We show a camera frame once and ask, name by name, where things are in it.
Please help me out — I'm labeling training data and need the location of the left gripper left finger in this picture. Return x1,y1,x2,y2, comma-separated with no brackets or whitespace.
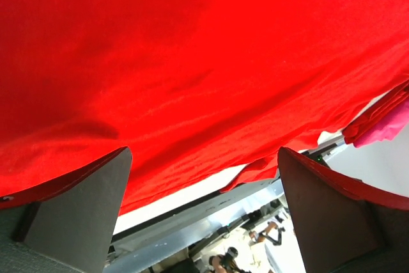
1,147,132,272

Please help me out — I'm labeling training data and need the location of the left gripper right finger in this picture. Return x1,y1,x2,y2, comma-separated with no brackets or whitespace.
277,147,408,273

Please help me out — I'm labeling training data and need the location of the red t shirt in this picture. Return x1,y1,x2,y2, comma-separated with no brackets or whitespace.
1,0,408,213
343,81,408,144

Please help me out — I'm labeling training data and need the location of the folded pink t shirt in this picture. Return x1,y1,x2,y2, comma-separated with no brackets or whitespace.
353,99,408,148

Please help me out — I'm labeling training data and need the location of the folded red t shirt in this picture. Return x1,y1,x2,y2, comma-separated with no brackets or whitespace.
343,81,408,144

